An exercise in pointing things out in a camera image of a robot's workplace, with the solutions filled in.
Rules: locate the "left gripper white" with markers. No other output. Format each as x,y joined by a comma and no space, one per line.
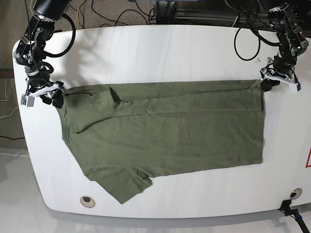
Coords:
273,77

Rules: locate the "black clamp with cable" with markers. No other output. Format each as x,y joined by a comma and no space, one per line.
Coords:
294,213

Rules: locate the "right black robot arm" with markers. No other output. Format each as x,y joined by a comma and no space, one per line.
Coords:
30,53

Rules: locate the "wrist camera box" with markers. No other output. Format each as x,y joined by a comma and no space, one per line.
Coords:
295,87
27,101

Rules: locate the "aluminium frame base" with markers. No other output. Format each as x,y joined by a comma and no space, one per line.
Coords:
194,12

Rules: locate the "right table grommet hole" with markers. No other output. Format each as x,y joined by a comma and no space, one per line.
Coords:
296,193

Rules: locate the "left table grommet hole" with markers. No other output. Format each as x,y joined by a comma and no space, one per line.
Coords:
87,202

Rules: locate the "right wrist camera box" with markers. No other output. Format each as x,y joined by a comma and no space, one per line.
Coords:
27,101

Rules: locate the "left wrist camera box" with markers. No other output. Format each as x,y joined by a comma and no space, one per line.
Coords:
295,87

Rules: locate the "olive green T-shirt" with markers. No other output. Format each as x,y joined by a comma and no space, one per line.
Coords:
123,135

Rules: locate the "table grommet hole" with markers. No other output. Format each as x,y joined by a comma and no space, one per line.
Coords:
87,202
296,193

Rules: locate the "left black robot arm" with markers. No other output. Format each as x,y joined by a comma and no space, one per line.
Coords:
288,19

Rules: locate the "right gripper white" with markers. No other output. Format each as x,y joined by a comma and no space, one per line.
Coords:
50,94

